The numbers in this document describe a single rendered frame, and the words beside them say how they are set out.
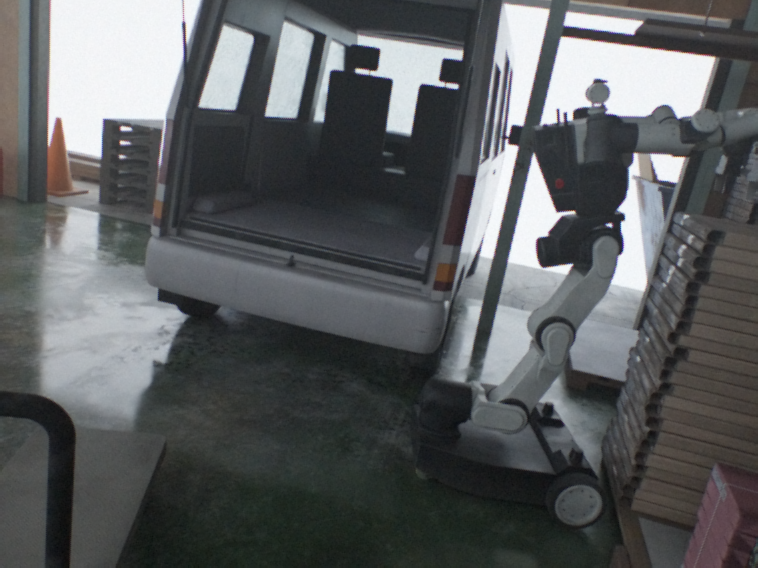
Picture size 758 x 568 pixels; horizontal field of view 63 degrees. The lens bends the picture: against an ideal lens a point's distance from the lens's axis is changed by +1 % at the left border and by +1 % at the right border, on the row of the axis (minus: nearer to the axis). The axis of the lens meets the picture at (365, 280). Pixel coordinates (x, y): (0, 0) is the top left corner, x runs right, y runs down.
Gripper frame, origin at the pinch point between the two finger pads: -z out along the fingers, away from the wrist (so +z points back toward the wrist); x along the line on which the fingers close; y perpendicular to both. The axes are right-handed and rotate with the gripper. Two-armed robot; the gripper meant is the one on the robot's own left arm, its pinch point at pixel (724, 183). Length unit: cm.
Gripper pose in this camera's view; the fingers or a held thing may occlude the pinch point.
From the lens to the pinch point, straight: 261.2
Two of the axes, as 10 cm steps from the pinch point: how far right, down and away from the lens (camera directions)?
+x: -2.4, 2.3, -9.4
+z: 1.6, -9.5, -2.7
